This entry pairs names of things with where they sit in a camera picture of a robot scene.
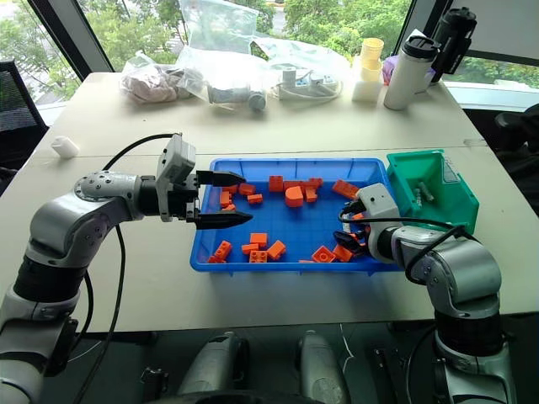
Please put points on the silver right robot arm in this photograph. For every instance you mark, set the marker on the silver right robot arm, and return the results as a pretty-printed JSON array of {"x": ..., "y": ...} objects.
[{"x": 459, "y": 269}]

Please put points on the grey cylindrical device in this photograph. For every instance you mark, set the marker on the grey cylindrical device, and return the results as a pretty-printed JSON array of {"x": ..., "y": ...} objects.
[{"x": 246, "y": 97}]

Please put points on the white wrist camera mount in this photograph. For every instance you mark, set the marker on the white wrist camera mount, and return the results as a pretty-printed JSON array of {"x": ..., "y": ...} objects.
[
  {"x": 379, "y": 202},
  {"x": 174, "y": 162}
]

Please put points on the green plastic bin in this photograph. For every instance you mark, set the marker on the green plastic bin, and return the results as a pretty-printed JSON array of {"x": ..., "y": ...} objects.
[{"x": 425, "y": 168}]

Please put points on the black window frame post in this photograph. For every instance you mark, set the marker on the black window frame post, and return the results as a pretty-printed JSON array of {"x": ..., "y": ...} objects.
[{"x": 71, "y": 38}]

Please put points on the grey rounded robot leg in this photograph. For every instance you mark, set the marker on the grey rounded robot leg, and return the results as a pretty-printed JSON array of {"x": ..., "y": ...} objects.
[
  {"x": 320, "y": 366},
  {"x": 215, "y": 364}
]

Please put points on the black camera on stand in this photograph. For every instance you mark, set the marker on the black camera on stand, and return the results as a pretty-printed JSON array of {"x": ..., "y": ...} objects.
[{"x": 452, "y": 42}]

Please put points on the purple object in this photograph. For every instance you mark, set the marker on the purple object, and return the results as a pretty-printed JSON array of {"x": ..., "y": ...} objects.
[{"x": 389, "y": 69}]

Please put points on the cream stacked plastic cups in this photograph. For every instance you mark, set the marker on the cream stacked plastic cups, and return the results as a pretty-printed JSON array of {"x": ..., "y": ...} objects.
[{"x": 369, "y": 71}]

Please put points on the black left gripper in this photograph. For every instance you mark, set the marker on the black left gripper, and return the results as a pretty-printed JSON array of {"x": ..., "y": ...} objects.
[{"x": 187, "y": 198}]

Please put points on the orange square toy brick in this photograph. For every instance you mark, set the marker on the orange square toy brick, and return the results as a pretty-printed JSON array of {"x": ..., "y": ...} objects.
[{"x": 276, "y": 184}]

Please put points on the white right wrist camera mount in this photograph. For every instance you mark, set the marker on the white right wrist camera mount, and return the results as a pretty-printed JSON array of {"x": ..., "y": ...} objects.
[{"x": 379, "y": 202}]

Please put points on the orange rounded toy brick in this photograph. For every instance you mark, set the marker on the orange rounded toy brick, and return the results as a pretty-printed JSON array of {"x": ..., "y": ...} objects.
[{"x": 293, "y": 198}]

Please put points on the blue plastic bin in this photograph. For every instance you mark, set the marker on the blue plastic bin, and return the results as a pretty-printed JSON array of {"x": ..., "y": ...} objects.
[{"x": 295, "y": 223}]

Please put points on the small white plastic cup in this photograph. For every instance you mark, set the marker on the small white plastic cup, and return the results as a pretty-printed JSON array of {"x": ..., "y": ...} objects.
[{"x": 65, "y": 147}]

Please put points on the white thermos black lid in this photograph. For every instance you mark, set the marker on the white thermos black lid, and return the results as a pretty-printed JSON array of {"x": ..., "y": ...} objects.
[{"x": 406, "y": 76}]

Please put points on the black office chair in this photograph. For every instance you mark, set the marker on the black office chair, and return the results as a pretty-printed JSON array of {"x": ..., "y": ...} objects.
[
  {"x": 520, "y": 143},
  {"x": 17, "y": 113}
]

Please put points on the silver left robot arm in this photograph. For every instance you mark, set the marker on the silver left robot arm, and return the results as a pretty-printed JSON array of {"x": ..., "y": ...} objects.
[{"x": 63, "y": 219}]

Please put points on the orange long toy brick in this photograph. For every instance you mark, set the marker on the orange long toy brick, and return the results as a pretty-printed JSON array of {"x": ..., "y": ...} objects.
[{"x": 346, "y": 189}]

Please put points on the plastic bag with pink cloth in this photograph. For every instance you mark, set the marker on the plastic bag with pink cloth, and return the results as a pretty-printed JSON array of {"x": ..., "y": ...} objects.
[{"x": 151, "y": 84}]

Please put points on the large clear plastic bag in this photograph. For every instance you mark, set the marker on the large clear plastic bag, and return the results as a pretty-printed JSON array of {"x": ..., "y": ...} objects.
[{"x": 236, "y": 38}]

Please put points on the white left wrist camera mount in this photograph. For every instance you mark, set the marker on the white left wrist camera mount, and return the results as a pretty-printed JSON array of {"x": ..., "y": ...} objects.
[{"x": 174, "y": 162}]

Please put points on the grey-green battery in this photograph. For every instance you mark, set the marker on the grey-green battery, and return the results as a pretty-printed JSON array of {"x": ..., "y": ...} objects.
[
  {"x": 417, "y": 197},
  {"x": 426, "y": 191}
]

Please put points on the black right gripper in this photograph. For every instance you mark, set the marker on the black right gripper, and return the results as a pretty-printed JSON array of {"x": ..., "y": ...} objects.
[{"x": 362, "y": 233}]

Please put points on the white power strip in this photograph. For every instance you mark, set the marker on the white power strip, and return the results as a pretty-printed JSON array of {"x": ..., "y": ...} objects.
[{"x": 305, "y": 86}]

